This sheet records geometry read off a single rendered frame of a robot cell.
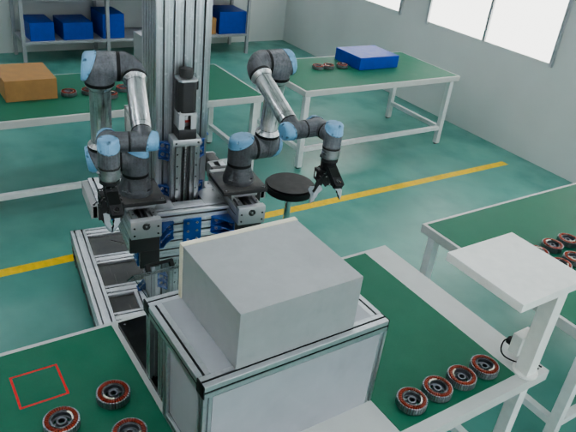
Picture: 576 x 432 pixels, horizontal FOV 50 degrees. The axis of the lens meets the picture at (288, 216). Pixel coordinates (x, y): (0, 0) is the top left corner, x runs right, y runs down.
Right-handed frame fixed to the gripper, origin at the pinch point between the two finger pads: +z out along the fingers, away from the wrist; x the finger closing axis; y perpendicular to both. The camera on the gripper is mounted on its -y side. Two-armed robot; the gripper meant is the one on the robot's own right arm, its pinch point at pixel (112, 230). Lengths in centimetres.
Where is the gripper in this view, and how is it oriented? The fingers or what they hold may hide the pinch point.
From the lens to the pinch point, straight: 235.4
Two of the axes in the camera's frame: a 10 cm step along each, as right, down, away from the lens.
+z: -1.1, 8.7, 4.9
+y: -4.2, -4.8, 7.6
